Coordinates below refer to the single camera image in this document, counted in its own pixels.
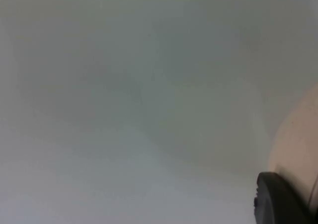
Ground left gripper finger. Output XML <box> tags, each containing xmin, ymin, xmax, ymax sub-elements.
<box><xmin>253</xmin><ymin>171</ymin><xmax>316</xmax><ymax>224</ymax></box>

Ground pale wooden bowl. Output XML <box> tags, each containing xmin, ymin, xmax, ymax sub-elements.
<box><xmin>267</xmin><ymin>82</ymin><xmax>318</xmax><ymax>210</ymax></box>

